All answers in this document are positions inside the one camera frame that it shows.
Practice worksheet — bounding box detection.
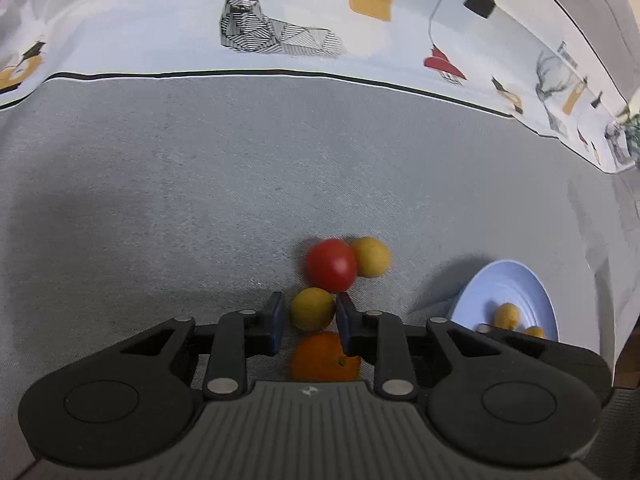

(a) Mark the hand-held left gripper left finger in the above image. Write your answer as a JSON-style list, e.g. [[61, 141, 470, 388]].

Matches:
[[120, 291, 287, 401]]

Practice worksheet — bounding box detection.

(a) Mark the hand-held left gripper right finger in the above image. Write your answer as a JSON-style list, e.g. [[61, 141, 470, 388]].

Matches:
[[336, 292, 506, 401]]

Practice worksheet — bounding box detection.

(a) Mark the blue plate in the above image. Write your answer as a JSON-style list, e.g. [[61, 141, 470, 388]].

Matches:
[[450, 259, 559, 343]]

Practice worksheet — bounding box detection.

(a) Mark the orange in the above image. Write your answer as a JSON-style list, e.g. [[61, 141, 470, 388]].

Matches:
[[290, 331, 362, 382]]

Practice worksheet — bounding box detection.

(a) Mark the red tomato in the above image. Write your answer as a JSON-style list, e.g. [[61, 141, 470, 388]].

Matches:
[[306, 239, 359, 293]]

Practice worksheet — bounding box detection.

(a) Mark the printed deer cloth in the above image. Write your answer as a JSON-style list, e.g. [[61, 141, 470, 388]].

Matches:
[[0, 0, 640, 176]]

